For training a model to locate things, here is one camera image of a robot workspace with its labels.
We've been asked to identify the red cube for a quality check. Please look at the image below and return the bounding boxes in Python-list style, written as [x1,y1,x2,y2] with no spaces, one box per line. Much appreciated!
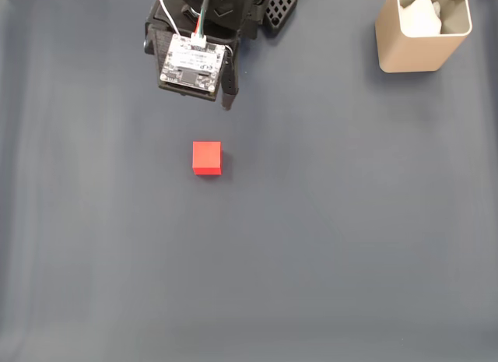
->
[192,140,223,176]

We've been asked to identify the beige box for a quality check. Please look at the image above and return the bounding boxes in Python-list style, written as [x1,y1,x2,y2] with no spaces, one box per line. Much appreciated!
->
[374,0,474,74]

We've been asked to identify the dark gray table mat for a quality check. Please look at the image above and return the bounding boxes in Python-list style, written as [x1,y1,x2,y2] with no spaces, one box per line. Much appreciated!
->
[0,0,498,362]

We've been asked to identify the white crumpled paper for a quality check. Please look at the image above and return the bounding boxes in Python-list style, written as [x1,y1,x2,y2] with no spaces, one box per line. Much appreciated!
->
[400,0,444,38]

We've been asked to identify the white red servo cable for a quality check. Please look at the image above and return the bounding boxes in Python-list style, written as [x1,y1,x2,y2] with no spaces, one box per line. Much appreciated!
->
[155,0,184,38]

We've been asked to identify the camera circuit board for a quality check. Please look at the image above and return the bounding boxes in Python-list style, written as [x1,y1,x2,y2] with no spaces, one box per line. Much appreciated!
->
[158,33,229,103]

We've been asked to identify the black camera cable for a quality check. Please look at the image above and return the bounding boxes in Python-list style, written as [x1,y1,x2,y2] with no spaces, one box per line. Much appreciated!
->
[192,0,215,47]

